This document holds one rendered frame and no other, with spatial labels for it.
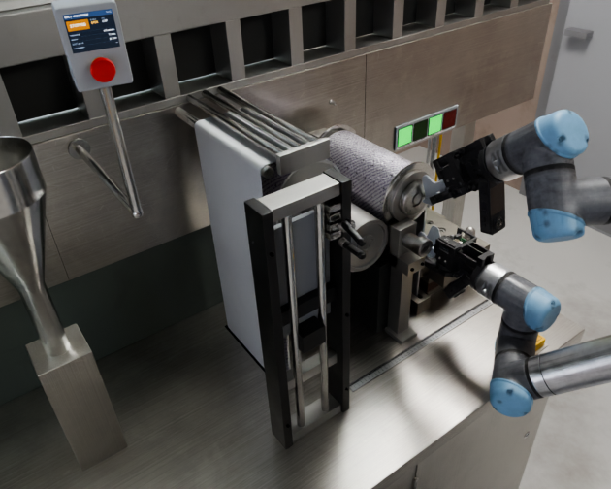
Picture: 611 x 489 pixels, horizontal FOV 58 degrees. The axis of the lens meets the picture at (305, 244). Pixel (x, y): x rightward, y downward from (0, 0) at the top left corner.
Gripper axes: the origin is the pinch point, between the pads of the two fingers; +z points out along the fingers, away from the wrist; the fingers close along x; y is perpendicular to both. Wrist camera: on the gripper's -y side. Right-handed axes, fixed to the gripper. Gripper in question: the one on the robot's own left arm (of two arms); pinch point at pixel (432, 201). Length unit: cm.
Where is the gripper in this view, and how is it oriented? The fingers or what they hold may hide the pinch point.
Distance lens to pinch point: 116.8
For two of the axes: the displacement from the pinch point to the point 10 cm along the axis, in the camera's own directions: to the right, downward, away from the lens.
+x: -8.1, 3.6, -4.6
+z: -4.2, 1.8, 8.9
